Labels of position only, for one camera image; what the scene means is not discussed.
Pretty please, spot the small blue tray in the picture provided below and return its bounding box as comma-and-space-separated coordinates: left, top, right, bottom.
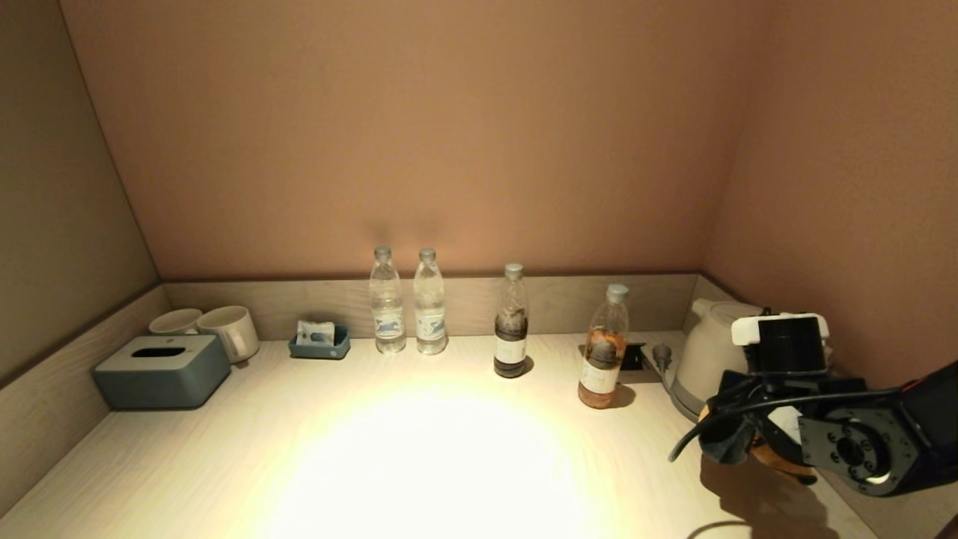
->
289, 324, 351, 361

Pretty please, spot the clear water bottle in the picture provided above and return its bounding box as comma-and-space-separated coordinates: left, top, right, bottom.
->
370, 246, 407, 355
413, 248, 449, 356

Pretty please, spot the bottle with dark tea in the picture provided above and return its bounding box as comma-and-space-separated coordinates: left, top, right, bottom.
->
494, 263, 530, 379

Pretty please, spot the grey tissue box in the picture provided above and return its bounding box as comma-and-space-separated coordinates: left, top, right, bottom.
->
93, 335, 232, 410

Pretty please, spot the bottle with amber tea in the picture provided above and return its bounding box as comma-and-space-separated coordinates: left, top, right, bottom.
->
577, 283, 629, 409

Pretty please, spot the white tea bag packet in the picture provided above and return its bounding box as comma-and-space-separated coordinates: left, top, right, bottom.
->
296, 320, 336, 347

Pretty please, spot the grey kettle base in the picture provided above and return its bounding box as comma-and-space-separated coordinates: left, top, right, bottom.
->
668, 383, 708, 424

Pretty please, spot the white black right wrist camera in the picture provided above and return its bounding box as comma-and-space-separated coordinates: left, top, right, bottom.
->
730, 312, 831, 377

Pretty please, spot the white electric kettle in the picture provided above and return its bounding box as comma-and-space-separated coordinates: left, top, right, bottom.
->
671, 299, 766, 420

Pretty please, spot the orange microfibre cloth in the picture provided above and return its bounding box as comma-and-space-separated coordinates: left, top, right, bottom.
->
698, 404, 818, 481

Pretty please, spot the white ceramic mug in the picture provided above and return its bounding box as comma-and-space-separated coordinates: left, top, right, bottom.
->
148, 308, 204, 336
197, 305, 261, 365

